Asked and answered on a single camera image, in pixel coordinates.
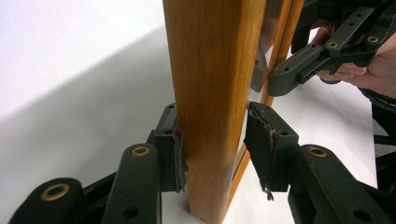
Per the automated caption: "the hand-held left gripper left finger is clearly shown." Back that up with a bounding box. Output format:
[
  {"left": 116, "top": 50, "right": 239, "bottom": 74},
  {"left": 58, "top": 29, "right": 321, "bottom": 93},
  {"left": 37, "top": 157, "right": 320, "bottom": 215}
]
[{"left": 146, "top": 102, "right": 190, "bottom": 194}]

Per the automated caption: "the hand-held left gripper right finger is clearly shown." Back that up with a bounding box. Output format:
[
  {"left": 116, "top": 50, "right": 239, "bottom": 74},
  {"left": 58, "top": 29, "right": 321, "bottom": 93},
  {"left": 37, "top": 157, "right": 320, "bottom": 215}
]
[{"left": 243, "top": 101, "right": 302, "bottom": 202}]

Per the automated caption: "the wooden photo frame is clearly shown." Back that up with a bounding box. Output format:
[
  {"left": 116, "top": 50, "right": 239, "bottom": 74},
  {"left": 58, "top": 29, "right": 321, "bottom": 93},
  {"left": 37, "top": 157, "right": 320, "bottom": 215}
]
[{"left": 162, "top": 0, "right": 306, "bottom": 224}]

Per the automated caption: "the white table mat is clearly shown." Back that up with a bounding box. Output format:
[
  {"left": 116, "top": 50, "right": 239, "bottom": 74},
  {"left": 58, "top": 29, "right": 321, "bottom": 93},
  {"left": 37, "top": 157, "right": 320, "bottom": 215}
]
[{"left": 0, "top": 0, "right": 379, "bottom": 224}]

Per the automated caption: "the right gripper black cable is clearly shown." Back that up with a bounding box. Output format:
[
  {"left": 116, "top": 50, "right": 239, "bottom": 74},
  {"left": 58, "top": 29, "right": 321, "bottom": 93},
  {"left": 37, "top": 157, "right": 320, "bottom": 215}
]
[{"left": 358, "top": 88, "right": 396, "bottom": 114}]

